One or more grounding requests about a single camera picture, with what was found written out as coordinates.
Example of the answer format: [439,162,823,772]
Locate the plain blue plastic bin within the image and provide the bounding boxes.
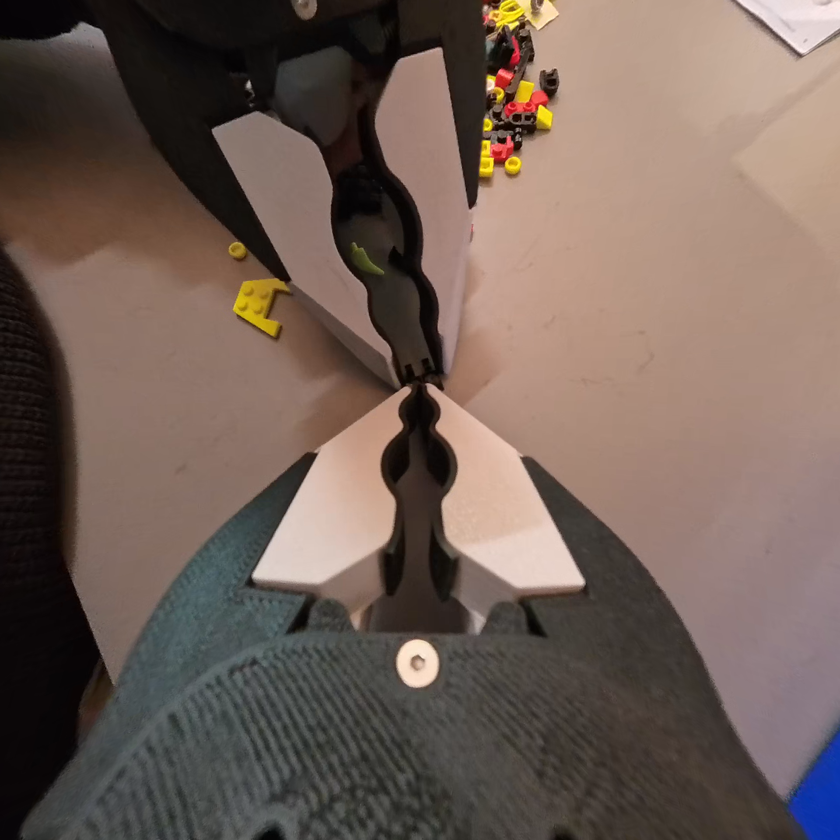
[784,728,840,840]

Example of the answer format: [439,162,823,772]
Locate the pile of lego pieces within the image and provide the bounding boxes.
[478,0,560,179]

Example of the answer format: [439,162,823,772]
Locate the white instruction booklet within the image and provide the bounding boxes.
[730,0,840,57]

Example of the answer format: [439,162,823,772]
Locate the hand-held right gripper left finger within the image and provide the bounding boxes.
[251,387,417,630]

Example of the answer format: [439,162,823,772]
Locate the yellow lego wedge plate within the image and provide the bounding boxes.
[232,277,292,340]

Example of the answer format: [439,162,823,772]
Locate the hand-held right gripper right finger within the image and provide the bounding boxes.
[420,386,586,630]

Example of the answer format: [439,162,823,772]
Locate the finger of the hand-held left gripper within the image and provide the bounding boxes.
[373,47,475,382]
[211,110,413,389]

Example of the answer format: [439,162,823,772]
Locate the yellow string with paper tag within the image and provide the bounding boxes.
[492,0,560,31]

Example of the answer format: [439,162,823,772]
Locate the person's left forearm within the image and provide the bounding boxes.
[0,0,99,42]

